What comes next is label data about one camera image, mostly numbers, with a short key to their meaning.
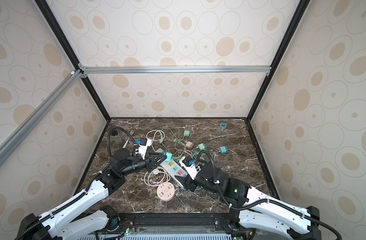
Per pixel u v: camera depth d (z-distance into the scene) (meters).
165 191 0.81
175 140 1.06
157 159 0.70
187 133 1.09
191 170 0.55
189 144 1.02
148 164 0.62
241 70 1.72
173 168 0.90
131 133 1.09
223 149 0.99
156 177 0.89
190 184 0.57
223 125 1.16
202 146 1.01
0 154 0.51
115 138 1.00
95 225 0.57
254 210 0.48
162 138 1.06
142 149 0.64
